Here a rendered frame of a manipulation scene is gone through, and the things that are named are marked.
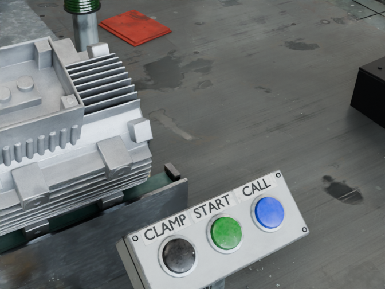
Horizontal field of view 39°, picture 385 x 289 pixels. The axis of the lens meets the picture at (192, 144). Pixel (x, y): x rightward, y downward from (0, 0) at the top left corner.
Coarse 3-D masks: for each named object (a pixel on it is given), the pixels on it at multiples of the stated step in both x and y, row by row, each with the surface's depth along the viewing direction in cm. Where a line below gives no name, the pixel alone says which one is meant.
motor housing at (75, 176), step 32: (96, 64) 66; (96, 96) 63; (128, 96) 64; (96, 128) 64; (32, 160) 61; (64, 160) 62; (96, 160) 64; (0, 192) 60; (64, 192) 63; (96, 192) 67; (0, 224) 61
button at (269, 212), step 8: (264, 200) 52; (272, 200) 52; (256, 208) 51; (264, 208) 51; (272, 208) 52; (280, 208) 52; (256, 216) 51; (264, 216) 51; (272, 216) 51; (280, 216) 52; (264, 224) 51; (272, 224) 51
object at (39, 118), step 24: (0, 48) 59; (24, 48) 60; (48, 48) 60; (0, 72) 61; (24, 72) 61; (48, 72) 62; (0, 96) 57; (24, 96) 58; (48, 96) 60; (72, 96) 58; (0, 120) 58; (24, 120) 55; (48, 120) 56; (72, 120) 59; (0, 144) 56; (24, 144) 58; (48, 144) 60; (72, 144) 62
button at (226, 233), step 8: (216, 224) 49; (224, 224) 50; (232, 224) 50; (216, 232) 49; (224, 232) 49; (232, 232) 50; (240, 232) 50; (216, 240) 49; (224, 240) 49; (232, 240) 49; (240, 240) 50; (224, 248) 49; (232, 248) 49
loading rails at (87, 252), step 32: (128, 192) 75; (160, 192) 73; (64, 224) 70; (96, 224) 70; (128, 224) 73; (0, 256) 64; (32, 256) 67; (64, 256) 70; (96, 256) 73; (0, 288) 67; (32, 288) 70; (64, 288) 73
